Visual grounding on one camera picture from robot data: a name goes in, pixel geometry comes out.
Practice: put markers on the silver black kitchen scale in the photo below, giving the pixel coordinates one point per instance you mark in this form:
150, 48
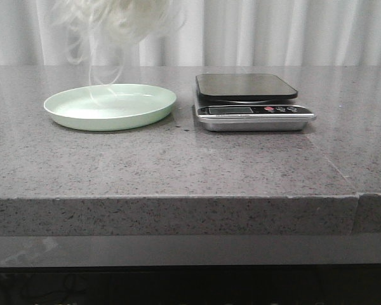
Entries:
248, 103

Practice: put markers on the white vermicelli noodle bundle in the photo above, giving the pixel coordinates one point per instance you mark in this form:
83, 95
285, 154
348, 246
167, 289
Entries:
99, 34

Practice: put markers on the white pleated curtain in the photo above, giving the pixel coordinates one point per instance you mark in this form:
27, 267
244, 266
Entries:
217, 33

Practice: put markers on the light green round plate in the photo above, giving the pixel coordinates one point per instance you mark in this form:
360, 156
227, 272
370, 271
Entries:
110, 107

